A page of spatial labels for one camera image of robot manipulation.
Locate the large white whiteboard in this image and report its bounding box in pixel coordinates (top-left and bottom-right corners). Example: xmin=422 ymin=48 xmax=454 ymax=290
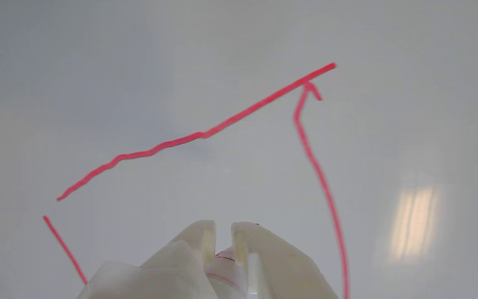
xmin=0 ymin=0 xmax=478 ymax=299

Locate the red whiteboard marker pen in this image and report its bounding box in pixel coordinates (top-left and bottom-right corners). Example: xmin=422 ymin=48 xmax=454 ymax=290
xmin=207 ymin=246 xmax=249 ymax=299

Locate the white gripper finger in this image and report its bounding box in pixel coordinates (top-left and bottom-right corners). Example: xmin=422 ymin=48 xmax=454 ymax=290
xmin=76 ymin=219 xmax=219 ymax=299
xmin=230 ymin=221 xmax=340 ymax=299

